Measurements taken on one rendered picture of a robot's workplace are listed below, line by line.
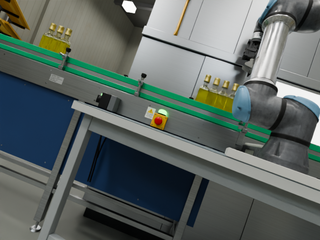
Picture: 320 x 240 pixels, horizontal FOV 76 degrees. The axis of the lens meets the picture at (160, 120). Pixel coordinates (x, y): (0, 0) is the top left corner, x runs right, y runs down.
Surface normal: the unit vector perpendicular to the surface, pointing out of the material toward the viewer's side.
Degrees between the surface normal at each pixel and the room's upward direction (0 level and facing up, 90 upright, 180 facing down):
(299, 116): 90
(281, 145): 72
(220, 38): 90
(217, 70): 90
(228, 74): 90
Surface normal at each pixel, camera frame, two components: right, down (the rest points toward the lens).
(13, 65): -0.07, -0.06
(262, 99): -0.08, -0.27
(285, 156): -0.30, -0.46
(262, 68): -0.52, -0.40
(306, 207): -0.28, -0.14
